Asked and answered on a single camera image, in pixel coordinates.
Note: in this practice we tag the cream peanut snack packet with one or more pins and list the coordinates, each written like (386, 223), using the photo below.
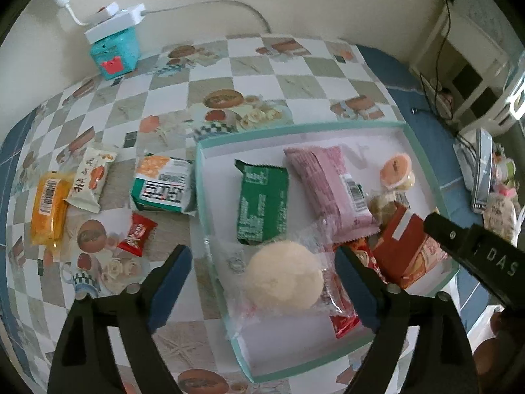
(90, 180)

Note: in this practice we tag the green white snack packet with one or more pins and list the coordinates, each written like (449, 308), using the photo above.
(164, 188)

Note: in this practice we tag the pink snack packet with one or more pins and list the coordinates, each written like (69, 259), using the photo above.
(328, 188)

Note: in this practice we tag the grey white bag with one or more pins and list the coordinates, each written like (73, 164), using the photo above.
(478, 164)

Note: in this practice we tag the white tray with teal rim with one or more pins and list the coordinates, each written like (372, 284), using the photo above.
(295, 344)

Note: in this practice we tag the checked printed tablecloth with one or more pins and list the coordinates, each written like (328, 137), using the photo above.
(266, 98)

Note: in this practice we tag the dark green snack packet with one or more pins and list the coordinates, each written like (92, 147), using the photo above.
(260, 205)

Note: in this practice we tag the orange jelly cup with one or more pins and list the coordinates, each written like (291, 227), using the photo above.
(396, 168)

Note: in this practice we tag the small cream candy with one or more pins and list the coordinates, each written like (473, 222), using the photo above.
(385, 207)

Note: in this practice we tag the orange snack packet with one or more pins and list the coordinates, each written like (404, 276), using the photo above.
(49, 209)

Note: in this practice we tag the small red candy packet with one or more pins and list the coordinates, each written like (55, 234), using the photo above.
(137, 234)

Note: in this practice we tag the large red snack bag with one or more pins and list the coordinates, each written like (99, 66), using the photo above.
(345, 321)

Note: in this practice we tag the red snack packet white stripe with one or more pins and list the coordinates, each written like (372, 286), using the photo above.
(404, 250)

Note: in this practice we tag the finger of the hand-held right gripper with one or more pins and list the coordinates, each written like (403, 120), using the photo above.
(447, 232)

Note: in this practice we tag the round bread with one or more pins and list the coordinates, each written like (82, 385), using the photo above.
(283, 279)

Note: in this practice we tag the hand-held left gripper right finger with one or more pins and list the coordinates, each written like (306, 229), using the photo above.
(361, 291)

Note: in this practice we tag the teal box with red crab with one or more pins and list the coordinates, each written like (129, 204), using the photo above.
(115, 53)

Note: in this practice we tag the blue tiled table cover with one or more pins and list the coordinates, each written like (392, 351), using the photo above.
(430, 106)

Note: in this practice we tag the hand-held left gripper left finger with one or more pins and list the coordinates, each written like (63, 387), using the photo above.
(170, 287)

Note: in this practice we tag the white power strip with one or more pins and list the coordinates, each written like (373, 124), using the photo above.
(115, 20)

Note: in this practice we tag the white shelf unit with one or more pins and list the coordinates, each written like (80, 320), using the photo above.
(471, 49)

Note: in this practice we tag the pink white patterned packet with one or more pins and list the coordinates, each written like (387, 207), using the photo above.
(500, 213)

